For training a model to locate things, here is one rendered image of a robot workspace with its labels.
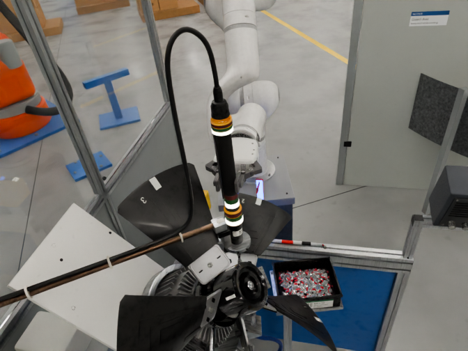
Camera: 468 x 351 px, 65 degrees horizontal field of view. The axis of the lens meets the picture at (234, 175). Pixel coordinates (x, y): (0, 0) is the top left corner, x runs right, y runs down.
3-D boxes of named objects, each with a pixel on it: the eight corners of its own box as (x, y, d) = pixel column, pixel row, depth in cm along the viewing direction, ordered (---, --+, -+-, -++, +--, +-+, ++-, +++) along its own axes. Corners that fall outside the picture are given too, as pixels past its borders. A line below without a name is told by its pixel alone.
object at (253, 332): (243, 341, 116) (227, 337, 113) (243, 321, 120) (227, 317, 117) (262, 336, 111) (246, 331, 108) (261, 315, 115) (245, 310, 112)
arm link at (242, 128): (262, 152, 98) (260, 159, 96) (230, 151, 100) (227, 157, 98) (260, 125, 93) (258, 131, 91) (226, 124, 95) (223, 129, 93)
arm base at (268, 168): (230, 162, 174) (226, 128, 162) (270, 156, 174) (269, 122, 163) (235, 187, 159) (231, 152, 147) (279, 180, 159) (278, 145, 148)
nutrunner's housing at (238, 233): (234, 257, 95) (210, 93, 66) (228, 246, 98) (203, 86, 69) (248, 251, 96) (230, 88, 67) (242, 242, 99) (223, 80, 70)
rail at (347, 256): (182, 250, 158) (180, 237, 153) (186, 242, 161) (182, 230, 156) (409, 274, 138) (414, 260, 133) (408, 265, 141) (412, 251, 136)
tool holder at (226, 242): (222, 260, 91) (218, 233, 85) (212, 241, 96) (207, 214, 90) (255, 247, 93) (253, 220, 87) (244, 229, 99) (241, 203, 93)
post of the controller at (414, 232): (403, 258, 134) (414, 220, 122) (402, 252, 137) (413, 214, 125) (411, 259, 134) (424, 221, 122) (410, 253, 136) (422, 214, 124)
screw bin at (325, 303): (278, 313, 127) (278, 302, 123) (271, 274, 140) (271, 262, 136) (341, 307, 127) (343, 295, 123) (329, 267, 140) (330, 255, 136)
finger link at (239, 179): (254, 176, 86) (249, 194, 81) (241, 175, 87) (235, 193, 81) (253, 165, 84) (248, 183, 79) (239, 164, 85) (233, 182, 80)
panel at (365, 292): (212, 329, 199) (193, 247, 158) (213, 327, 199) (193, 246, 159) (373, 353, 181) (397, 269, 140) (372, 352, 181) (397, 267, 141)
